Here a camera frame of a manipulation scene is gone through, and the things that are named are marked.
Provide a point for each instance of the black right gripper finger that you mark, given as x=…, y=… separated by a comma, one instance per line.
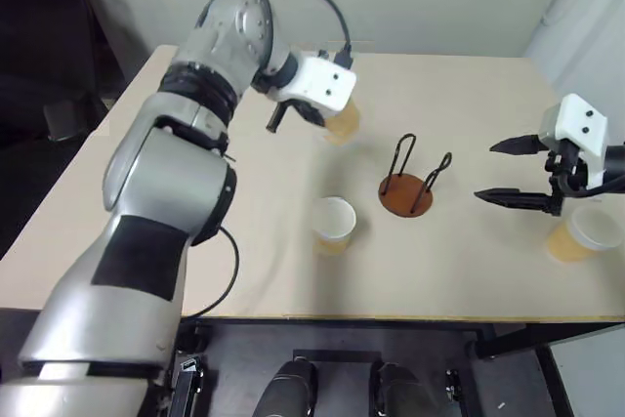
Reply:
x=517, y=144
x=515, y=198

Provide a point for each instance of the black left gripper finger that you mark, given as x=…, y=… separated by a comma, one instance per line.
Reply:
x=276, y=119

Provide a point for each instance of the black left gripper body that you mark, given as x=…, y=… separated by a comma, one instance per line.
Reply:
x=308, y=112

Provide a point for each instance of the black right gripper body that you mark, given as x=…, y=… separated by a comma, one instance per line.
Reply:
x=566, y=165

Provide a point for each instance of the tan paper cup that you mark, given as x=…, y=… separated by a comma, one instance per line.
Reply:
x=578, y=236
x=334, y=224
x=346, y=124

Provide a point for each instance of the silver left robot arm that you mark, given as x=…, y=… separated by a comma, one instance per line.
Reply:
x=161, y=178

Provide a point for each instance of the black robot stand base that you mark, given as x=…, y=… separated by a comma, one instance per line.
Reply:
x=342, y=339

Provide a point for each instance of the black office chair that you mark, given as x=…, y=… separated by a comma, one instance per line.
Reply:
x=39, y=46

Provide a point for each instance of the dark rounded shape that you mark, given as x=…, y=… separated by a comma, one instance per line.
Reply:
x=288, y=387

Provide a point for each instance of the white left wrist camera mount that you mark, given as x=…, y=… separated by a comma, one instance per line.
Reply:
x=317, y=80

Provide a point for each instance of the black table frame bar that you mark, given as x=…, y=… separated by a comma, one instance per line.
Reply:
x=537, y=336

